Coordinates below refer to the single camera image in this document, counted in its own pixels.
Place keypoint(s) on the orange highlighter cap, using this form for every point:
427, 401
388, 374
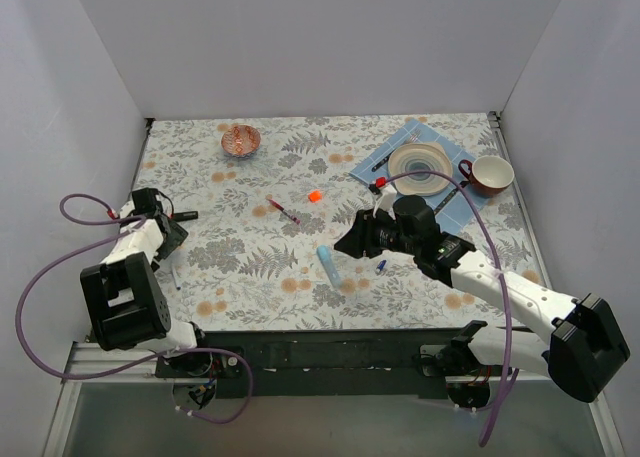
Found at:
315, 196

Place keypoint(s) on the blue checked cloth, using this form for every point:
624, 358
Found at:
432, 152

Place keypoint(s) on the pink pen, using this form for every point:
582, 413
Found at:
284, 212

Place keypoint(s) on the light blue highlighter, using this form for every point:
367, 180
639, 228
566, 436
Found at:
324, 255

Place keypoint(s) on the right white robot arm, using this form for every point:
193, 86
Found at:
576, 342

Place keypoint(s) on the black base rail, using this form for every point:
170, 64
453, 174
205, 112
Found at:
426, 363

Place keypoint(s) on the red patterned small bowl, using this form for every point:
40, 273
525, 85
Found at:
241, 141

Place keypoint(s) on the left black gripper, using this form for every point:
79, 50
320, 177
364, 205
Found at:
174, 234

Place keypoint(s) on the black orange highlighter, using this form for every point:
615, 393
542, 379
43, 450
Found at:
185, 216

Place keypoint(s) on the fork black handle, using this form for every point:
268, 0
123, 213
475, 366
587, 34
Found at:
410, 138

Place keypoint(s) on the knife black handle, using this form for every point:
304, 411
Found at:
450, 197

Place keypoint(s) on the beige plate blue rings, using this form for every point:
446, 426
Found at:
419, 169

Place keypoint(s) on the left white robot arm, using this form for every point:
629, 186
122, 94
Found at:
125, 302

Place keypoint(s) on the white blue marker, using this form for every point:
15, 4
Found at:
175, 276

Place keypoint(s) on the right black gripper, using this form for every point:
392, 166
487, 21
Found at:
364, 234

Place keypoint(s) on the red white mug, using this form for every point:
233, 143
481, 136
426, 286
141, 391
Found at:
487, 175

